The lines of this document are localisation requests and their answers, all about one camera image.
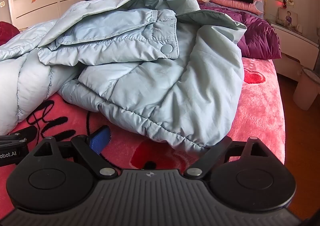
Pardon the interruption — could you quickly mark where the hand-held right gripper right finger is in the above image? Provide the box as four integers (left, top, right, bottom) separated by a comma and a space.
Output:
184, 136, 274, 180

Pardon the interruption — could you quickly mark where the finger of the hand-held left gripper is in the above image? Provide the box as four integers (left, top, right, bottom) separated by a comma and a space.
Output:
0, 126, 38, 147

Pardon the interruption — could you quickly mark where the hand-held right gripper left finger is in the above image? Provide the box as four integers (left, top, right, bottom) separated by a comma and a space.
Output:
28, 126, 119, 180

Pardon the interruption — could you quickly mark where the light blue down jacket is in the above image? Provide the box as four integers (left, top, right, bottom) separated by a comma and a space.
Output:
0, 0, 248, 154

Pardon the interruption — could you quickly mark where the pink plush bed blanket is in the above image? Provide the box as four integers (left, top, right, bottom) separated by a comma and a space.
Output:
0, 57, 287, 218

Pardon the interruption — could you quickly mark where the red down jacket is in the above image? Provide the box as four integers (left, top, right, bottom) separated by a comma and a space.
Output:
0, 21, 20, 45

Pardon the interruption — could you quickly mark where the pink trash bin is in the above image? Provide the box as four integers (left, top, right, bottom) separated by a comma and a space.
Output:
292, 67, 320, 111

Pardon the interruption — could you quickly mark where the purple down jacket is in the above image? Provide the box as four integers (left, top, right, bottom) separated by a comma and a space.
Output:
199, 3, 282, 60

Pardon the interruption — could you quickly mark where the white nightstand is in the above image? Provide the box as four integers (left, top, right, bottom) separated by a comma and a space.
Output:
265, 16, 320, 84

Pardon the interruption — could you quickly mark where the lavender folded blanket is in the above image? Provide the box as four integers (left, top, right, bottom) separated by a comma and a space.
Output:
199, 1, 265, 19

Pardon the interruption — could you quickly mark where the plain pink pillow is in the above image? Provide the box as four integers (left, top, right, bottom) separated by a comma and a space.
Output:
209, 0, 264, 15

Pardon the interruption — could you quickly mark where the photo frame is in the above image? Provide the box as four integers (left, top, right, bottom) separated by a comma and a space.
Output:
279, 8, 298, 27

